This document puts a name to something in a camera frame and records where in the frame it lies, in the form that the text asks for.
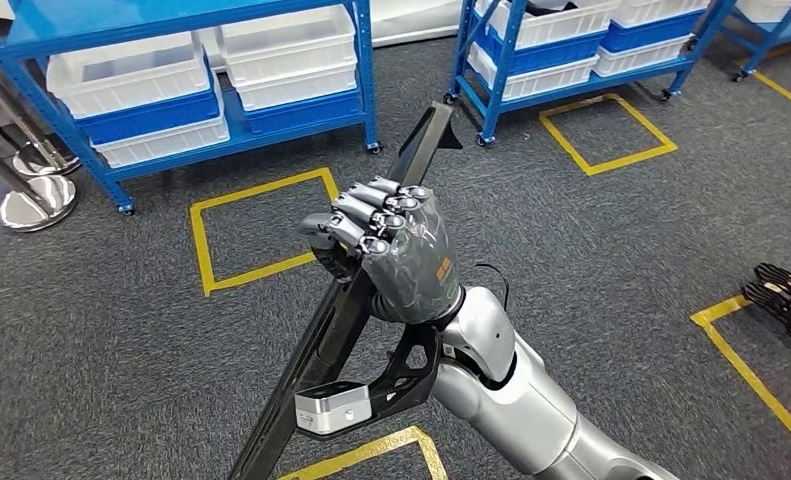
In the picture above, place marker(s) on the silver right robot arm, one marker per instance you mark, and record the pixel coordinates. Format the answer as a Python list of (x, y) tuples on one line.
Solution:
[(534, 411)]

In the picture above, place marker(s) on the black parts in bin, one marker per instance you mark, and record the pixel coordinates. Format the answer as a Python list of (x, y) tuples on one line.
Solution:
[(550, 5)]

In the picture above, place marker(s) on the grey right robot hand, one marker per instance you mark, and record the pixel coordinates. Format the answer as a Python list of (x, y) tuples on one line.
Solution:
[(415, 265)]

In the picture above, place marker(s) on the black plastic frame part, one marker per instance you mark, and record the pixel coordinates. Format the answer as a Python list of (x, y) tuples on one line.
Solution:
[(425, 146)]

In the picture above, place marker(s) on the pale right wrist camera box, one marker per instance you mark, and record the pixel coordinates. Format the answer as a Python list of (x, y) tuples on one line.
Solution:
[(332, 411)]

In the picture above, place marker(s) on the humanoid robot with black legs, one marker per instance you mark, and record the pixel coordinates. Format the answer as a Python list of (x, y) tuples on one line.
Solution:
[(782, 301)]

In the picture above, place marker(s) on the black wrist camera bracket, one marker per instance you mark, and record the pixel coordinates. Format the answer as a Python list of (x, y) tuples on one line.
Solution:
[(402, 378)]

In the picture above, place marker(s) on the yellow floor tape square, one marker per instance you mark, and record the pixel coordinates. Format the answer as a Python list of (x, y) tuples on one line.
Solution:
[(633, 161), (199, 252)]

